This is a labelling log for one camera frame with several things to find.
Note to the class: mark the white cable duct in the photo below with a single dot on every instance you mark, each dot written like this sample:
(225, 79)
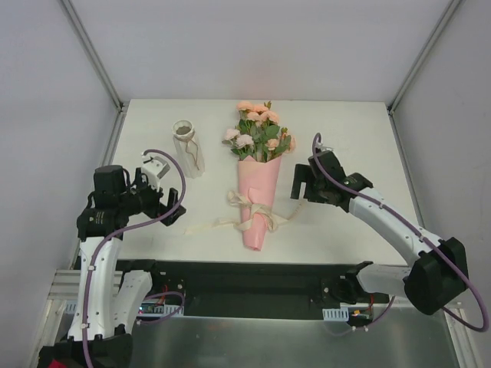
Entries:
(336, 314)
(147, 309)

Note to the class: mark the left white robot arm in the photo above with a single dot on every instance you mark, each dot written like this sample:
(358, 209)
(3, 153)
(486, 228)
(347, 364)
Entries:
(100, 332)

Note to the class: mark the left white cable duct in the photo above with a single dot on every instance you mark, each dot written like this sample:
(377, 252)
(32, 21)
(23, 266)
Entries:
(147, 309)

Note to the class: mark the aluminium front rail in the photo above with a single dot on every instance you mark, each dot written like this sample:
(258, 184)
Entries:
(66, 284)

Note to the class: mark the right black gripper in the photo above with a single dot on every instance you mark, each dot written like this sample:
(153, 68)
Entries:
(308, 183)

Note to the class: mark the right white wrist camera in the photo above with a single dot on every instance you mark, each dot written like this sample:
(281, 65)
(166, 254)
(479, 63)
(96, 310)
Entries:
(320, 148)

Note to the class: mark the white ribbed ceramic vase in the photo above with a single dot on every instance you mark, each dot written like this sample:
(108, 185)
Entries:
(188, 149)

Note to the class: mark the aluminium frame post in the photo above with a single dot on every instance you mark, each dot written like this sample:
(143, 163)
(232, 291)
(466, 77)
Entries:
(423, 55)
(97, 64)

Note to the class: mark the right white cable duct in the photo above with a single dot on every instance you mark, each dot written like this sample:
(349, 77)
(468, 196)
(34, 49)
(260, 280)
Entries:
(336, 314)

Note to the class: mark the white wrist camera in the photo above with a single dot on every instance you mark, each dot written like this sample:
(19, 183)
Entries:
(154, 168)
(320, 148)

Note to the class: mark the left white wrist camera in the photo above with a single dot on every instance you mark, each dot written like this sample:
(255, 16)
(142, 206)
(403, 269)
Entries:
(154, 168)

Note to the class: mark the left aluminium frame post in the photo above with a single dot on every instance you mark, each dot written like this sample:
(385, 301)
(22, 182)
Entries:
(97, 64)

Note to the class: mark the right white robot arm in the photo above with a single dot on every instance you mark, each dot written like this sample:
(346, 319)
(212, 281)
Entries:
(435, 269)

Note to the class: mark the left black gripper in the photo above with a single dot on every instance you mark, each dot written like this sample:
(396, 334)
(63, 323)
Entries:
(162, 203)

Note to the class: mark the right aluminium frame post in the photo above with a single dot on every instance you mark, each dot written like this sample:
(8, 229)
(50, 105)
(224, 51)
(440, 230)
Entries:
(423, 55)

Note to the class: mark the red black object corner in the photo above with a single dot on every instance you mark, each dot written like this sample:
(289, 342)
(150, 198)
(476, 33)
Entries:
(52, 357)

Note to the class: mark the pink flower bunch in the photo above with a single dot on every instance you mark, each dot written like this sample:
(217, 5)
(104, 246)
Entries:
(258, 134)

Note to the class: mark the pink wrapping paper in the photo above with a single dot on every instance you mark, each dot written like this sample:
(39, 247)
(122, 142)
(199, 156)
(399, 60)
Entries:
(257, 185)

